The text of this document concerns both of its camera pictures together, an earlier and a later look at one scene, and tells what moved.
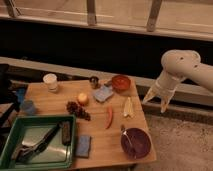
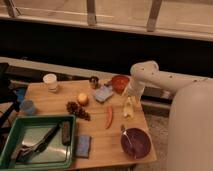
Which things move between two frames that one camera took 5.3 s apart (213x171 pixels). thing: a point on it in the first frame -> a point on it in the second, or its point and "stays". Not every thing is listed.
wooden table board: [111, 127] stays
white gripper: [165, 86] -> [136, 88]
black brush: [66, 132] stays
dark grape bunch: [77, 110] stays
